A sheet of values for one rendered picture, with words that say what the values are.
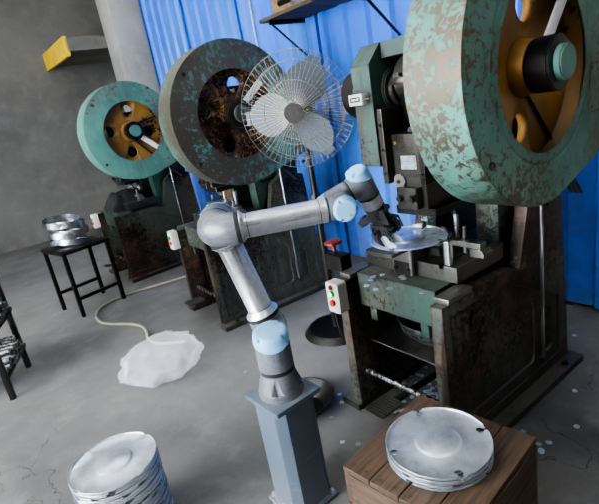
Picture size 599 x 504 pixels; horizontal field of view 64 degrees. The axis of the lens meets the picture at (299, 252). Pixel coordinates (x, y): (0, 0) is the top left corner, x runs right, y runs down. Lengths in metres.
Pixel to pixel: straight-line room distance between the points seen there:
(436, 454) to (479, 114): 0.90
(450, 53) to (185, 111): 1.76
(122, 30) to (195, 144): 4.00
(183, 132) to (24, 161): 5.28
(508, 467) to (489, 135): 0.88
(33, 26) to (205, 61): 5.44
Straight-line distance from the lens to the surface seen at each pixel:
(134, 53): 6.65
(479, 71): 1.35
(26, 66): 8.00
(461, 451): 1.47
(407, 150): 1.85
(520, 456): 1.53
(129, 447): 1.93
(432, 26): 1.37
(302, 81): 2.48
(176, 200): 4.87
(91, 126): 4.38
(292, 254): 3.43
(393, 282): 1.86
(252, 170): 2.95
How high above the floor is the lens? 1.36
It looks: 18 degrees down
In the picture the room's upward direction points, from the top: 10 degrees counter-clockwise
